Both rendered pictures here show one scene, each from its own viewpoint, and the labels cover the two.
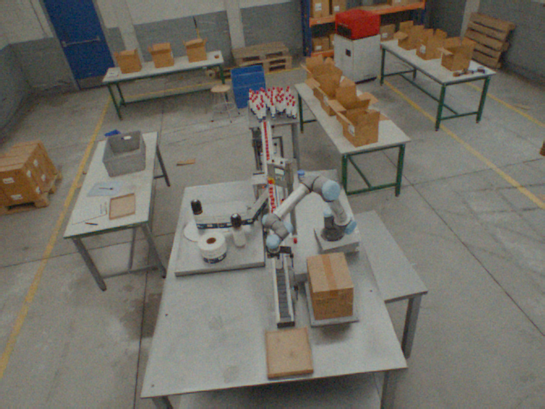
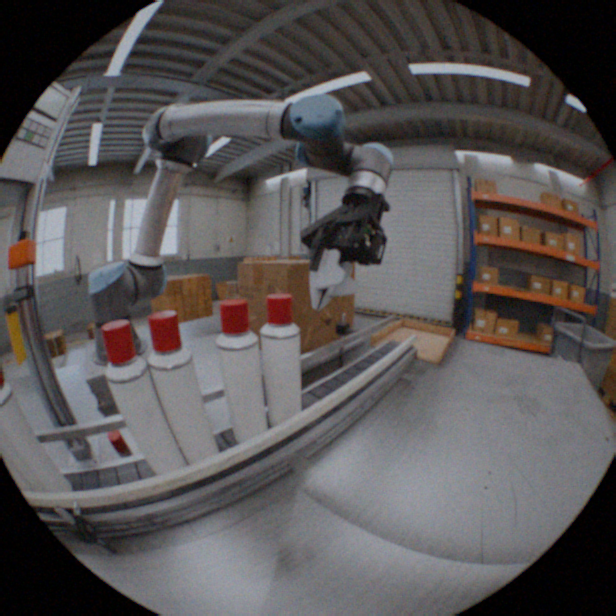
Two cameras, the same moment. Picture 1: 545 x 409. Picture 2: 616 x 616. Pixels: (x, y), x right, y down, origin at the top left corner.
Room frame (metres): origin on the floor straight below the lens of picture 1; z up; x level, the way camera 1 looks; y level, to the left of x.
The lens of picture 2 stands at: (2.15, 0.25, 1.13)
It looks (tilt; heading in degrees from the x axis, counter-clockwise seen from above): 13 degrees down; 224
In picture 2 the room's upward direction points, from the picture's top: straight up
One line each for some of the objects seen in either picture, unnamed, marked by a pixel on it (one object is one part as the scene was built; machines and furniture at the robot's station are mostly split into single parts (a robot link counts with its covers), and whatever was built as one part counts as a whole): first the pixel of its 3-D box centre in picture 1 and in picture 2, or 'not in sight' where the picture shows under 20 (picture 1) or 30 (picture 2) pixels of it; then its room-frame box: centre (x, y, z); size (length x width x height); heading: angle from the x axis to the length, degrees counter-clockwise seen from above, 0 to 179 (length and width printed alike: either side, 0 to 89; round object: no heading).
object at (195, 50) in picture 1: (196, 49); not in sight; (7.82, 1.09, 0.97); 0.48 x 0.47 x 0.37; 9
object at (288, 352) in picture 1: (288, 349); (417, 337); (1.33, 0.03, 0.85); 0.30 x 0.26 x 0.04; 179
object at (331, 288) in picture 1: (328, 286); (297, 302); (1.65, -0.28, 0.99); 0.30 x 0.24 x 0.27; 0
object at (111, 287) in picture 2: (332, 216); (109, 290); (2.21, -0.40, 1.09); 0.13 x 0.12 x 0.14; 36
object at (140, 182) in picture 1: (130, 203); not in sight; (3.74, 1.64, 0.40); 1.90 x 0.75 x 0.80; 7
